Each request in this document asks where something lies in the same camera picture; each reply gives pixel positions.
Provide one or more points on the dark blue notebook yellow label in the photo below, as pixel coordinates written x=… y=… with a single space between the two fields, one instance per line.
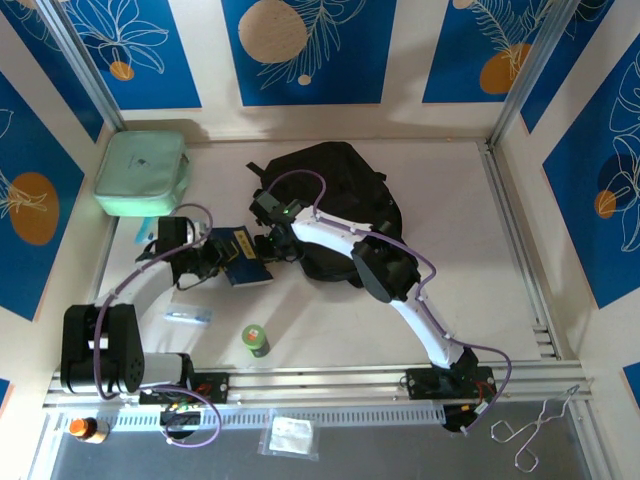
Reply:
x=250 y=272

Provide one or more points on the black backpack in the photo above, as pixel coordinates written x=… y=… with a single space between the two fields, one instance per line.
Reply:
x=345 y=175

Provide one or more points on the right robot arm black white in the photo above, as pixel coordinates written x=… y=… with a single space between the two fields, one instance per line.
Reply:
x=340 y=235

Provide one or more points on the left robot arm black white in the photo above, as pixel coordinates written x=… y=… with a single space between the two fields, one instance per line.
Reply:
x=145 y=282

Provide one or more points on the clear bag white pad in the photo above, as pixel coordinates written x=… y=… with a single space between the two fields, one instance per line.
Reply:
x=290 y=436

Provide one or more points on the clear toothbrush packet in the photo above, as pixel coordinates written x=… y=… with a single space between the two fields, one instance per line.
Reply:
x=192 y=316

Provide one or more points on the blue cotton swab packet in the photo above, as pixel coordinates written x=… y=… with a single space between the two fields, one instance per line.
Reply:
x=145 y=232

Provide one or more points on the green capped small bottle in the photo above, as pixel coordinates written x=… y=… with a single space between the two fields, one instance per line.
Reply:
x=255 y=340

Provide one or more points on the mint green zip pouch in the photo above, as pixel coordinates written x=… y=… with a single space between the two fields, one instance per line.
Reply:
x=140 y=170

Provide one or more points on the blue poster beige circle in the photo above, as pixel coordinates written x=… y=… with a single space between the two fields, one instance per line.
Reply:
x=350 y=75

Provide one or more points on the blue poster white flower outline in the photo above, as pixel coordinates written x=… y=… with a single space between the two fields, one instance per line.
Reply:
x=150 y=75

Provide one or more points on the blue poster orange oval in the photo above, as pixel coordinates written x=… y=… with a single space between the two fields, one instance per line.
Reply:
x=30 y=150

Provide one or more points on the brown bottle orange cap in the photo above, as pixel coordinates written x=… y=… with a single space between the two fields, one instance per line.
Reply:
x=85 y=430

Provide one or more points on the blue poster white leaf lines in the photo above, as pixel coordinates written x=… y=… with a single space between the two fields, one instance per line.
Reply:
x=45 y=75

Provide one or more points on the blue poster orange circle fern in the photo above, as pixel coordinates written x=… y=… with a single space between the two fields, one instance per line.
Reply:
x=460 y=50

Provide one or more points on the blue poster monstera leaf outline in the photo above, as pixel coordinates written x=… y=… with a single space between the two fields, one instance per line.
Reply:
x=575 y=225

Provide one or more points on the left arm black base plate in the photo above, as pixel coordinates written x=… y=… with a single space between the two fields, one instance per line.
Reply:
x=215 y=387

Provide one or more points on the aluminium mounting rail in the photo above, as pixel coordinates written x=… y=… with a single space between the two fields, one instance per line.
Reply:
x=320 y=385

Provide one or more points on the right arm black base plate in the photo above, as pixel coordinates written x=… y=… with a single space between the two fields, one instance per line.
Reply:
x=420 y=385

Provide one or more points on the aluminium frame post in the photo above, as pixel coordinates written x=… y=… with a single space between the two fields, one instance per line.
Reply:
x=80 y=60
x=530 y=75

